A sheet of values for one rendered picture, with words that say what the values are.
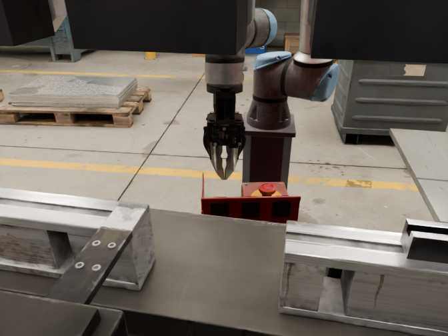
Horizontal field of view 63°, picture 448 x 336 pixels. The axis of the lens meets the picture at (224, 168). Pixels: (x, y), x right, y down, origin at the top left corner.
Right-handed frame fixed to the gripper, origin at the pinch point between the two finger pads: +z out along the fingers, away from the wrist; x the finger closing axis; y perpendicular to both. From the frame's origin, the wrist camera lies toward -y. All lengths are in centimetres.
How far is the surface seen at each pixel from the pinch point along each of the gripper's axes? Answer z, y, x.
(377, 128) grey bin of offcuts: 52, -194, 125
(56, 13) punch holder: -33.0, 32.9, -18.1
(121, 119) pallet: 55, -238, -83
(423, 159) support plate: -14.1, 26.8, 27.4
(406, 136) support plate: -14.7, 18.9, 28.7
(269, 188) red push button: 3.0, 1.9, 9.9
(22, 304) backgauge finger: -15, 54, -15
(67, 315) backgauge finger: -15, 55, -12
